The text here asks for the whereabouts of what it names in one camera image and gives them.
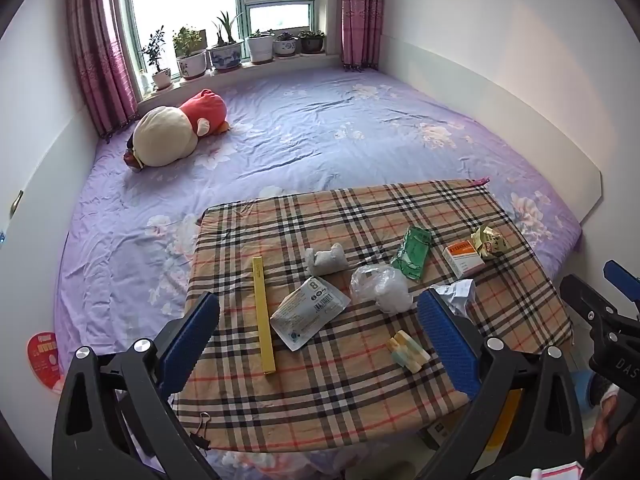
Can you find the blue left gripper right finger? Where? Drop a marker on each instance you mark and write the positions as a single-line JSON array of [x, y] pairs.
[[455, 341]]

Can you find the small plant white pot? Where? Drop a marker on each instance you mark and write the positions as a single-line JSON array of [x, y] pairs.
[[153, 51]]

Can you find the white barcode plastic pouch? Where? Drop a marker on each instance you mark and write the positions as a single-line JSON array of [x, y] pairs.
[[305, 311]]

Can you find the yellow ruler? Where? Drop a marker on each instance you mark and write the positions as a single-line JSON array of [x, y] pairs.
[[263, 318]]

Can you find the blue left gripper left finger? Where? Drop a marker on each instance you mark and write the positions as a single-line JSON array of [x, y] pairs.
[[181, 342]]

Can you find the red cream plush toy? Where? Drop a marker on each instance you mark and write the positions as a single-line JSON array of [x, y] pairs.
[[166, 134]]

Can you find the person's right hand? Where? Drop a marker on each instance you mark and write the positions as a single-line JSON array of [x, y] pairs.
[[596, 440]]

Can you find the pink curtain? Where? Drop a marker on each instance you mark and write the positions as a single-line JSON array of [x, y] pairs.
[[361, 32], [100, 64]]

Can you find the red round paper fan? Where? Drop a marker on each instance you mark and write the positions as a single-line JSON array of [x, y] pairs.
[[42, 355]]

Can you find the grey dotted sock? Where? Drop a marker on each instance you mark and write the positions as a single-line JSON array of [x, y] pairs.
[[325, 262]]

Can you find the yellow snack wrapper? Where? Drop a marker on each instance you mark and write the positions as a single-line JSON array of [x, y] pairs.
[[488, 242]]

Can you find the dark round plant pot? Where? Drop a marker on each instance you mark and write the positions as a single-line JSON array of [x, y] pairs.
[[311, 42]]

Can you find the yellow trash bin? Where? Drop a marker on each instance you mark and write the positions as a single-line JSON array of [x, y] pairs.
[[505, 419]]

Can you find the plaid tan table cloth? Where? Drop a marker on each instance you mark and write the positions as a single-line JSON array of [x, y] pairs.
[[343, 387]]

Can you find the left pink curtain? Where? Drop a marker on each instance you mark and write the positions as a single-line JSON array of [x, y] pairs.
[[100, 64]]

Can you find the white bed headboard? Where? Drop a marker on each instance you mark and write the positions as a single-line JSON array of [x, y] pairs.
[[573, 175]]

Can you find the blue white porcelain plant pot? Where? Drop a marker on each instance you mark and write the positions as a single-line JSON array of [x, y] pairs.
[[225, 55]]

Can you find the right pink curtain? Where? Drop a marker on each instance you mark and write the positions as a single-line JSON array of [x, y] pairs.
[[361, 32]]

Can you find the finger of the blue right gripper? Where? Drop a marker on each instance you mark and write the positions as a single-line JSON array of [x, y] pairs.
[[621, 279], [590, 305]]

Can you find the bushy plant white pot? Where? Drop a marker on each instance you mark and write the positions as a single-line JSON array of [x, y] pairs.
[[190, 51]]

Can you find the purple floral bed sheet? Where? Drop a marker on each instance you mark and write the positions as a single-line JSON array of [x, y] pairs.
[[127, 259]]

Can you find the green plastic packet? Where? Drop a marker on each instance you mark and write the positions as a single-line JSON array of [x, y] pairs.
[[411, 256]]

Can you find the clear plastic bag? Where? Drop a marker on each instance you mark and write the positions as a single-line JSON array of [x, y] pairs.
[[384, 286]]

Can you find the small blue patterned pot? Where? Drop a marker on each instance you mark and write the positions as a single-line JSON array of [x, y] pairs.
[[284, 45]]

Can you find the small yellow white package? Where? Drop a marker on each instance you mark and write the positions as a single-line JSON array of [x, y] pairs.
[[407, 353]]

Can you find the white paper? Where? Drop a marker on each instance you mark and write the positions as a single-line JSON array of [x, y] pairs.
[[458, 296]]

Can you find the white tall plant pot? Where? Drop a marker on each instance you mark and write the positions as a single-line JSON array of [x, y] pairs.
[[260, 46]]

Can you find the orange white medicine box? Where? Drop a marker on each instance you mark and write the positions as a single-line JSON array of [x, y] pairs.
[[463, 259]]

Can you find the black binder clip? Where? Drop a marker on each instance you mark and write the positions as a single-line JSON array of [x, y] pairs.
[[198, 437]]

